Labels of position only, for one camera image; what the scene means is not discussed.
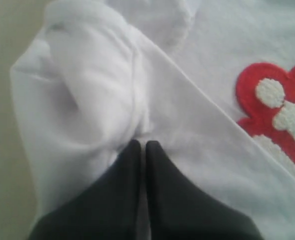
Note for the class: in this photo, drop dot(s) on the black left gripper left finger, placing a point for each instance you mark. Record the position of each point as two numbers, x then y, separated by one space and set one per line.
107 210

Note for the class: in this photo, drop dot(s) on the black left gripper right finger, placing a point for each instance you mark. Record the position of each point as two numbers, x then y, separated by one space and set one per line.
179 210

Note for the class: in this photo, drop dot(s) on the white t-shirt red lettering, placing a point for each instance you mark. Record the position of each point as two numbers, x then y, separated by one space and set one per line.
213 81

